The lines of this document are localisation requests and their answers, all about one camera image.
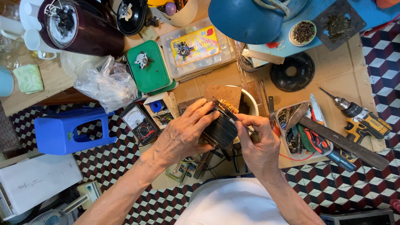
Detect light blue cup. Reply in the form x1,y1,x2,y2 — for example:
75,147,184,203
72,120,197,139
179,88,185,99
0,66,15,98

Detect flat metal strip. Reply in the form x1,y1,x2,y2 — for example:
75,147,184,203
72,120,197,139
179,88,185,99
241,48,286,65

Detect cream container with tools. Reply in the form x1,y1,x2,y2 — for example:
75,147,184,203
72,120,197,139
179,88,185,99
156,0,199,28

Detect blue plastic stool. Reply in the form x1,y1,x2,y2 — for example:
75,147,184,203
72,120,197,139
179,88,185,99
34,107,118,156

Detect dark metal plate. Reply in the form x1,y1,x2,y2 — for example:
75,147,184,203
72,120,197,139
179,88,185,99
312,0,367,52

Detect green plastic box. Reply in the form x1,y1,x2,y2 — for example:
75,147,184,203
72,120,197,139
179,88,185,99
126,40,179,96

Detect dark blue round bowl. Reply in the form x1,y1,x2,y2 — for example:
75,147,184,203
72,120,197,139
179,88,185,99
207,0,309,45

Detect white round bowl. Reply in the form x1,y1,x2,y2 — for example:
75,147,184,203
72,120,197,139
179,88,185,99
225,85,260,145

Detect white pitcher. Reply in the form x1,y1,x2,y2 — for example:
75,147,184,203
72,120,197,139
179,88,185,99
0,0,44,40

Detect dark round can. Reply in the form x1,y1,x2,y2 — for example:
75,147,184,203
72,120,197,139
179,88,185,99
238,43,264,73

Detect yellow black cordless drill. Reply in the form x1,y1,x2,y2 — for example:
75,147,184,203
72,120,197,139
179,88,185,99
318,86,393,145

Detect blue plastic table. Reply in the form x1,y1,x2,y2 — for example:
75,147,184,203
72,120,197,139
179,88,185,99
246,0,400,68

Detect black analog multimeter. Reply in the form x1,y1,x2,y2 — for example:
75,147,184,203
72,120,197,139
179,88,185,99
119,103,161,146

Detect white electric fan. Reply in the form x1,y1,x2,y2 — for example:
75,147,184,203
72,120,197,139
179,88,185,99
27,208,69,225

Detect dark maroon blender base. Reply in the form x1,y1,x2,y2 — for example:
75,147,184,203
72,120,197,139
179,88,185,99
37,0,126,58

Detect white rope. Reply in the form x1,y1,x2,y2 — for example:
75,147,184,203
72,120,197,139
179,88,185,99
252,0,292,17

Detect black round ring part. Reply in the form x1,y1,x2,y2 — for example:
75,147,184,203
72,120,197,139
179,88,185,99
270,52,315,93

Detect large cardboard sheet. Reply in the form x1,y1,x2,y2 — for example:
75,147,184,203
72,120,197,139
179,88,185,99
149,34,387,190

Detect clear organizer box yellow label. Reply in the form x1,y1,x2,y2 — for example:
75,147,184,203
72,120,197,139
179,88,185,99
157,17,239,83

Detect green patterned cloth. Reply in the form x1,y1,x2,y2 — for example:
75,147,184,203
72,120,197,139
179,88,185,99
13,64,44,95

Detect person's right hand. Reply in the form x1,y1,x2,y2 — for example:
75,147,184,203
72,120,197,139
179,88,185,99
234,113,284,187

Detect white small appliance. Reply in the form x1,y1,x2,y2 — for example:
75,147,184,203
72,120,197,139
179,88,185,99
62,180,103,214

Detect person's white shirt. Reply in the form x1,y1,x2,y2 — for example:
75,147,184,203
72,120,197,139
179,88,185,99
174,177,290,225

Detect clear tray of hand tools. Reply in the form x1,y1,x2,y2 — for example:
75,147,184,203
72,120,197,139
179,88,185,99
274,100,334,162

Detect small metal coupling part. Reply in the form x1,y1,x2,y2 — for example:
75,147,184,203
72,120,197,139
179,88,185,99
134,51,154,70

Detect green metal bracket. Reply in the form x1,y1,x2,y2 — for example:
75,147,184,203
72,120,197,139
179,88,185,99
165,160,192,184

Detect round tin of screws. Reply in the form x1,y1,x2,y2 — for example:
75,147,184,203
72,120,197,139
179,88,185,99
288,20,317,47

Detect white ceramic mug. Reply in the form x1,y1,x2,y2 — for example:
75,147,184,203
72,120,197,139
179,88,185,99
23,28,59,60

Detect black round blender coupling base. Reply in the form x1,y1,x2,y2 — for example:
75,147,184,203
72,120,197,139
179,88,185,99
116,0,148,36

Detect crumpled clear plastic bag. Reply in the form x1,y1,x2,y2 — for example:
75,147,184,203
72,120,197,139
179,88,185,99
73,55,139,114

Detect small open cardboard box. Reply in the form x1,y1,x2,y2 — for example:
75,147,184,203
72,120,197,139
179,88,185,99
143,91,181,126

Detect black power plug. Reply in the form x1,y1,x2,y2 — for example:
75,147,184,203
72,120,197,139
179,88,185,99
146,16,164,28

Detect black laminated transformer core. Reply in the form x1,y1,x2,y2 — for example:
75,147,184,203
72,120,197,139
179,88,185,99
198,99,240,150

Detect person's left hand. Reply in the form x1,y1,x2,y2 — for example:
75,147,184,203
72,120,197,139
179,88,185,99
149,98,221,171

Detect blue tape spool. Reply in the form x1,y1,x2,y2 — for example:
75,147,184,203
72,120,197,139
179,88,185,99
149,100,166,114

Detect white flat box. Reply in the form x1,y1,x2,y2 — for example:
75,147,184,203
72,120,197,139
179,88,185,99
0,153,84,220

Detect thin metal rod tool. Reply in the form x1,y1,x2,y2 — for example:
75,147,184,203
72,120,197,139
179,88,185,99
260,79,276,126

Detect blue handled pliers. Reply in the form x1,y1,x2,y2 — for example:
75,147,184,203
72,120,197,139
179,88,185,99
231,149,248,174

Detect dark screen device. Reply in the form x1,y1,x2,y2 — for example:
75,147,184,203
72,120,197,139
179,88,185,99
320,208,396,225

